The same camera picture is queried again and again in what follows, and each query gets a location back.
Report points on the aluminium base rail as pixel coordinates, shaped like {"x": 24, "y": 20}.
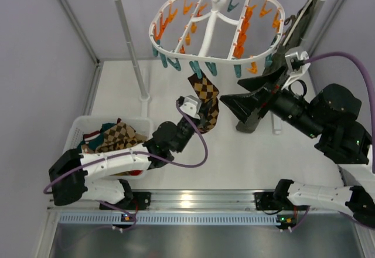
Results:
{"x": 205, "y": 200}

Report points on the white round clip hanger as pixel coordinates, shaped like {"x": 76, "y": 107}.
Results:
{"x": 259, "y": 35}

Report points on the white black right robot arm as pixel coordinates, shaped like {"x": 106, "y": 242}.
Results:
{"x": 348, "y": 147}

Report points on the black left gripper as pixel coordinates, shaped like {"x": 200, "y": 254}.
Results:
{"x": 184, "y": 126}

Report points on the white plastic laundry basket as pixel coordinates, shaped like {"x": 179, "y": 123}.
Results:
{"x": 76, "y": 135}

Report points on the tan sock with maroon stripes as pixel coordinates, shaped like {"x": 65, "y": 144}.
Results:
{"x": 93, "y": 136}

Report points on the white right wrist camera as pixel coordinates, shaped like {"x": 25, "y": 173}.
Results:
{"x": 296, "y": 67}

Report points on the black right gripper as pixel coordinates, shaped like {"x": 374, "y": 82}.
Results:
{"x": 268, "y": 99}

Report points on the teal reindeer sock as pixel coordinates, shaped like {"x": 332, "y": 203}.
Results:
{"x": 96, "y": 140}

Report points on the brown black argyle sock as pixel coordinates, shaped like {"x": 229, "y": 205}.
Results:
{"x": 208, "y": 94}

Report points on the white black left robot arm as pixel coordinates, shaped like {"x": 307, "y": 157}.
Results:
{"x": 69, "y": 179}

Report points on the red sock in basket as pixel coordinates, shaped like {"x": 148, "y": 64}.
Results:
{"x": 136, "y": 172}

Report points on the olive green hanging garment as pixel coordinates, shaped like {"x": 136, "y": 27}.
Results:
{"x": 299, "y": 29}

